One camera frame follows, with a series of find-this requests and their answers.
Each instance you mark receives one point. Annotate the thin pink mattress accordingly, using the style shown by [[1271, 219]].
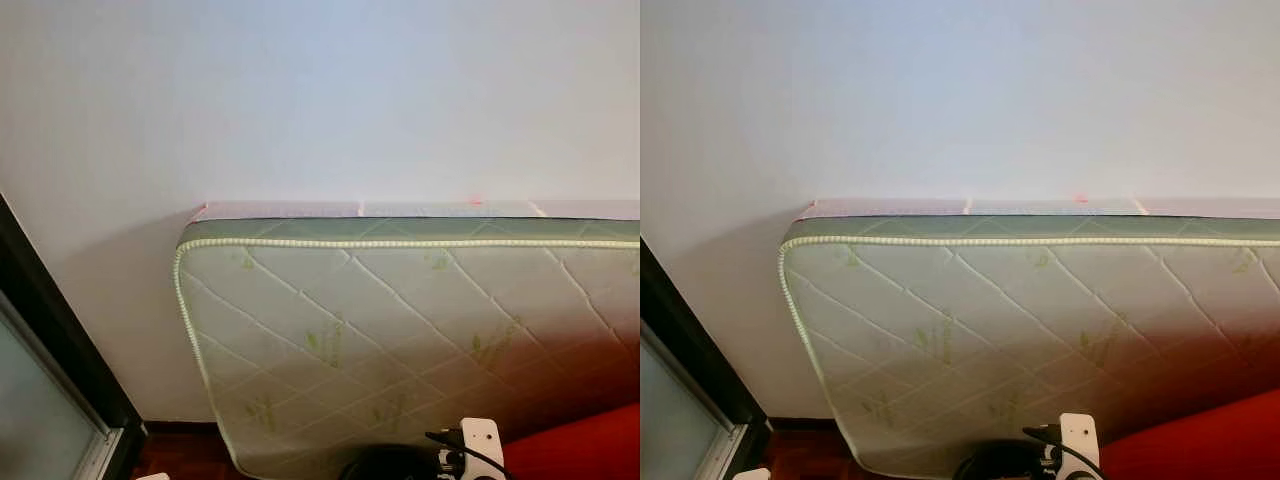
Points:
[[900, 208], [300, 210]]

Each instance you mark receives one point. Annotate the black wardrobe frame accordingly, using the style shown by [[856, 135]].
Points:
[[60, 330], [700, 370]]

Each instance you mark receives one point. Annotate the white green quilted mattress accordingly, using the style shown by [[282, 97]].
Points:
[[400, 320], [1000, 320]]

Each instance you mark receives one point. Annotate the red pillow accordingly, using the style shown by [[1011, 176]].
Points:
[[1200, 445], [575, 450]]

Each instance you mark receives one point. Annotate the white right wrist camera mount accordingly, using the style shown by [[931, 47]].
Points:
[[1078, 435], [482, 440]]

